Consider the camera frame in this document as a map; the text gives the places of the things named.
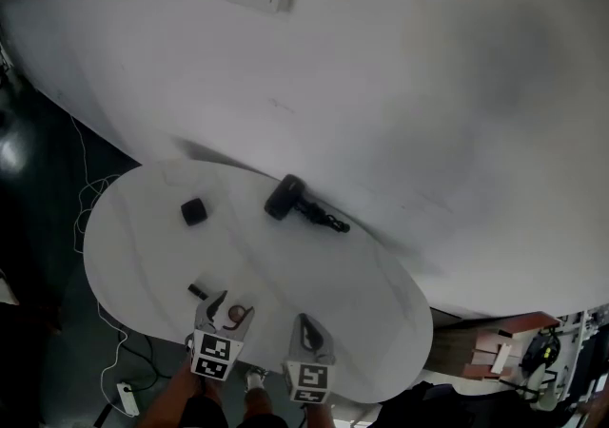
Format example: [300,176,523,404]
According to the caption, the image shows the person's left forearm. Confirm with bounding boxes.
[137,359,210,428]

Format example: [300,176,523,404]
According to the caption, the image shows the short white board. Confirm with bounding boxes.
[491,342,513,375]

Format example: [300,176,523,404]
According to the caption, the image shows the small black cube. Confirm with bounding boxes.
[180,197,209,227]

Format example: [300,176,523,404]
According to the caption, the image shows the person's right leg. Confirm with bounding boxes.
[245,385,278,418]

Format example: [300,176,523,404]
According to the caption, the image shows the white power strip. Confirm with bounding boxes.
[116,381,141,418]

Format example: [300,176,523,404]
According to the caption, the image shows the person's right forearm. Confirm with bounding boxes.
[304,399,337,428]

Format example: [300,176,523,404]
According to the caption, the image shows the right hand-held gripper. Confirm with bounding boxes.
[283,313,336,405]

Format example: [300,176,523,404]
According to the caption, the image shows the round white table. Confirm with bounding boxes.
[83,159,434,404]

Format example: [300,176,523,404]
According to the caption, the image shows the brown wooden cabinet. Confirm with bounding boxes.
[430,311,562,382]

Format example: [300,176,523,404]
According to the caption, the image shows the person's black shorts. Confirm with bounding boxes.
[183,392,289,428]

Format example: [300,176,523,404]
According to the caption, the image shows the person's right shoe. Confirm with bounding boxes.
[245,366,270,390]

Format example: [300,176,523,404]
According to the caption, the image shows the black floor cable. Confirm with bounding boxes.
[128,334,172,390]

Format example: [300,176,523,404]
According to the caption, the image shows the thin white floor cable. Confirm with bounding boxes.
[70,114,130,401]

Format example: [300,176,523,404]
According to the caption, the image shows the black backpack with yellow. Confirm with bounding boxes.
[521,331,560,370]

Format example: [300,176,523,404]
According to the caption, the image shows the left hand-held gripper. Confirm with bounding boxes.
[185,290,256,382]

